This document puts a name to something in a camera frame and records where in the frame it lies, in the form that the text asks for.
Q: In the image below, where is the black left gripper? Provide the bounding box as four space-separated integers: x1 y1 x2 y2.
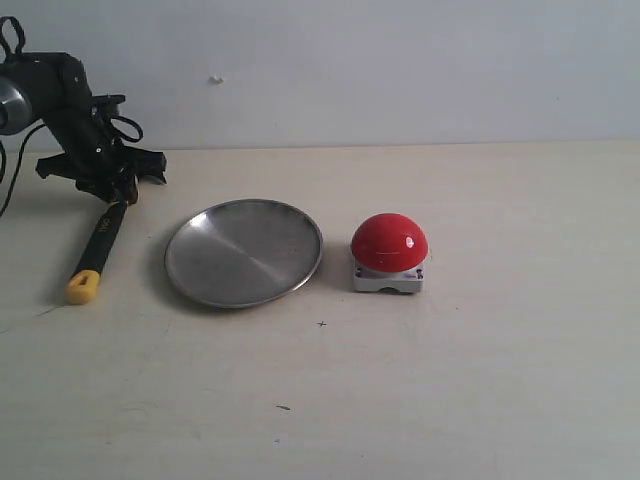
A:
35 67 167 195

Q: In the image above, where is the yellow black claw hammer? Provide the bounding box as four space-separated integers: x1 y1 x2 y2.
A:
65 194 128 305

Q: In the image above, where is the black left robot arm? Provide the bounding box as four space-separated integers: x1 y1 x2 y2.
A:
1 16 167 203

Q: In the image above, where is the red dome push button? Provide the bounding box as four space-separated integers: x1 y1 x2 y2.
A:
350 213 429 294

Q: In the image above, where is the round steel plate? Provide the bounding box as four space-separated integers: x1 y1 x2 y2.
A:
164 199 323 309

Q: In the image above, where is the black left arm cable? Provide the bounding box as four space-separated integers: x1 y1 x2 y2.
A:
0 122 51 219

